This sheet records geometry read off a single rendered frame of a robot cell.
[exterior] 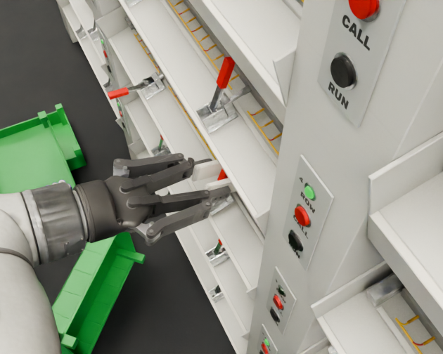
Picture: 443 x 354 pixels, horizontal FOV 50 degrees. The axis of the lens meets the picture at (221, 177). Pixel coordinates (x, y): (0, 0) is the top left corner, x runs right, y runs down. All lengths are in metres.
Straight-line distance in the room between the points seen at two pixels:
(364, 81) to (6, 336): 0.33
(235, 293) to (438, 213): 0.62
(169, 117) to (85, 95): 0.88
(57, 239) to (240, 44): 0.32
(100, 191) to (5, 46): 1.42
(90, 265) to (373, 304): 0.75
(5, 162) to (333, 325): 1.16
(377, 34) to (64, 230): 0.43
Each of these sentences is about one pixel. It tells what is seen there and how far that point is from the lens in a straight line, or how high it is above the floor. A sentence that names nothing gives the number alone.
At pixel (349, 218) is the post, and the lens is 0.32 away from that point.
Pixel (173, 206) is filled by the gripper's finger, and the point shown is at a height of 0.63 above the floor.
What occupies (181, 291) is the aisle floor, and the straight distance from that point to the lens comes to 1.26.
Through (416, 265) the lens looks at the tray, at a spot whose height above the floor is 0.93.
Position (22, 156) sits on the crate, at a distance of 1.47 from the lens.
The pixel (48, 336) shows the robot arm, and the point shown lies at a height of 0.76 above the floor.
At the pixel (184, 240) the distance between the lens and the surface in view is 1.15.
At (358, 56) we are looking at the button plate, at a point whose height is 1.01.
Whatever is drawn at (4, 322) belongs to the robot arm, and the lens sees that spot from 0.45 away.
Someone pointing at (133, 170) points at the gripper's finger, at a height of 0.64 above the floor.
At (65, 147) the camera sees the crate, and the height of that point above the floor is 0.00.
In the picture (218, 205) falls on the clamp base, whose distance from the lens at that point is 0.72.
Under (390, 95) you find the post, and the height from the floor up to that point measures 1.01.
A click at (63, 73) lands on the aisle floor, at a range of 1.79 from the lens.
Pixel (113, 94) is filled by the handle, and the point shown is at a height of 0.57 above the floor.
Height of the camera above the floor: 1.17
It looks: 56 degrees down
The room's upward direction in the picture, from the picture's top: straight up
